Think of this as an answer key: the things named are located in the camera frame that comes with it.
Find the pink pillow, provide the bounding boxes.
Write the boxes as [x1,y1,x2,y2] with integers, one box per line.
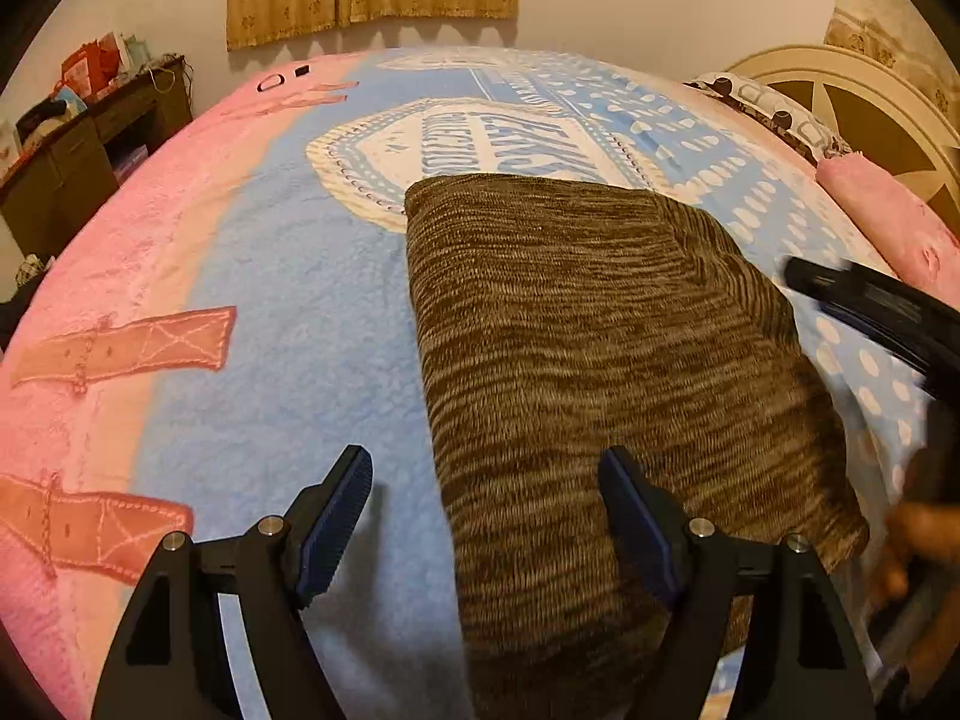
[816,157,960,290]

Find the black and white patterned pillow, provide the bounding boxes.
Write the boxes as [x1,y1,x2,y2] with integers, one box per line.
[686,73,852,162]

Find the pink and blue printed blanket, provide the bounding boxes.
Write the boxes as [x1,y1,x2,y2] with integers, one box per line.
[0,45,938,720]

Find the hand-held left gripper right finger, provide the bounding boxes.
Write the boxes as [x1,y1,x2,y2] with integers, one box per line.
[598,445,877,720]

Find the dark wooden desk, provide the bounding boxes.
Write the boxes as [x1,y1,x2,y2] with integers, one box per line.
[0,56,194,260]

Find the red gift box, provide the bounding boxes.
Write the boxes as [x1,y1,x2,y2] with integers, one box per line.
[60,34,125,98]

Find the cream bed headboard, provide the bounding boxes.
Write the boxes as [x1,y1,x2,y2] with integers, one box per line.
[720,43,960,241]

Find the person's right hand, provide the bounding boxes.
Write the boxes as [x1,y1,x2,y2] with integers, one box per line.
[870,499,960,612]

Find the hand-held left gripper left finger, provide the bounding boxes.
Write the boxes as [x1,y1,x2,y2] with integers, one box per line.
[90,445,374,720]

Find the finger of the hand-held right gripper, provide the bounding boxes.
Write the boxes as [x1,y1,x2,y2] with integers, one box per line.
[784,255,960,395]

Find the brown knit sweater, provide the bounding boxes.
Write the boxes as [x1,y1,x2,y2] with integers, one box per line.
[403,174,871,720]

